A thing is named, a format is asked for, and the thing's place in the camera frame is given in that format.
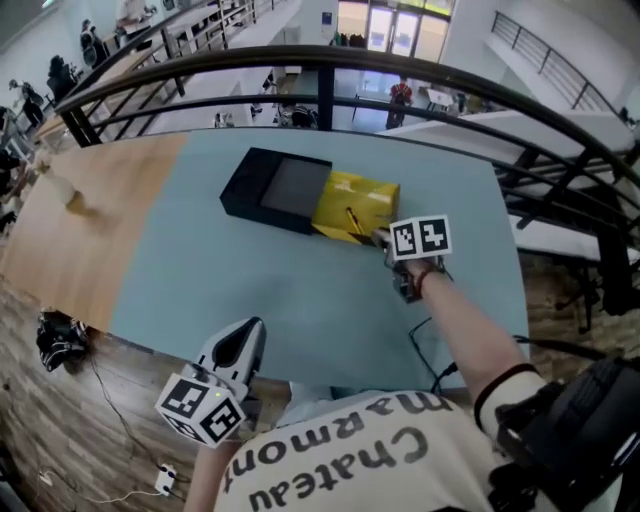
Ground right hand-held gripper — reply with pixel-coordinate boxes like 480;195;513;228
362;214;454;305

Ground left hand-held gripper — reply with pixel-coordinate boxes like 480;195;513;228
155;316;268;450

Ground black and yellow box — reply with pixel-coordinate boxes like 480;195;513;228
219;146;401;246

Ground person's left forearm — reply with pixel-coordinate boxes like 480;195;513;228
182;439;246;512

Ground black shoulder pack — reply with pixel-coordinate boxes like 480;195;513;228
487;352;640;512

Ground person's right forearm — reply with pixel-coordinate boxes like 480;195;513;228
402;257;531;401

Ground white power strip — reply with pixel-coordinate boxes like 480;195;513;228
153;463;179;497

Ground black metal railing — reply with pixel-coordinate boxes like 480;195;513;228
492;9;621;114
54;44;640;321

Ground black bag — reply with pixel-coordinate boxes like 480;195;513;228
35;309;89;374

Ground glass entrance doors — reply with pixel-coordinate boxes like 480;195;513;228
337;0;454;59

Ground person's white printed shirt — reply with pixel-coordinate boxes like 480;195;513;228
212;362;549;512

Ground small cream bottle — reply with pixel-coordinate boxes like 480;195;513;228
37;149;76;209

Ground black cable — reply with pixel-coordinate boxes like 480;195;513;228
408;316;459;396
512;333;609;362
87;349;161;466

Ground white floor cable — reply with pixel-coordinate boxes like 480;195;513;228
38;467;166;504

